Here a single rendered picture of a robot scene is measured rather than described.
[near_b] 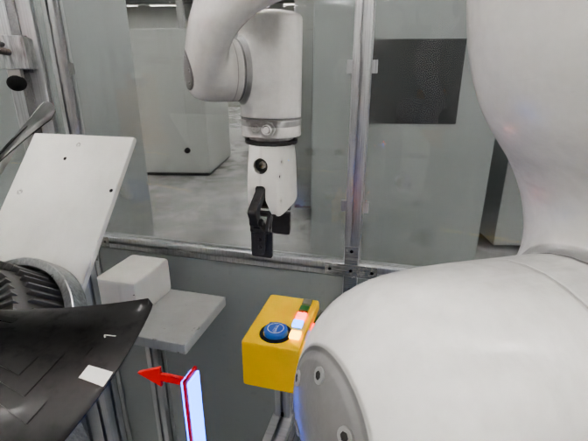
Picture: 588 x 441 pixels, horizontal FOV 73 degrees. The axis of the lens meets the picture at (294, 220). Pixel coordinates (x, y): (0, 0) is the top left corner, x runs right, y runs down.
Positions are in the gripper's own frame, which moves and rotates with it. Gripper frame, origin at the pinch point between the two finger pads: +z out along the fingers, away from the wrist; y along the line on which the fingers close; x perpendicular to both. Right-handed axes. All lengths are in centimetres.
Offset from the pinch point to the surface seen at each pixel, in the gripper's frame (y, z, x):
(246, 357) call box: -4.0, 20.3, 3.5
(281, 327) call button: 0.0, 16.1, -1.4
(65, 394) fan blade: -29.3, 7.3, 13.0
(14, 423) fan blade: -32.9, 8.3, 15.8
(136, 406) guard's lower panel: 44, 96, 70
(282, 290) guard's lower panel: 45, 37, 12
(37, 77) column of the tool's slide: 33, -22, 74
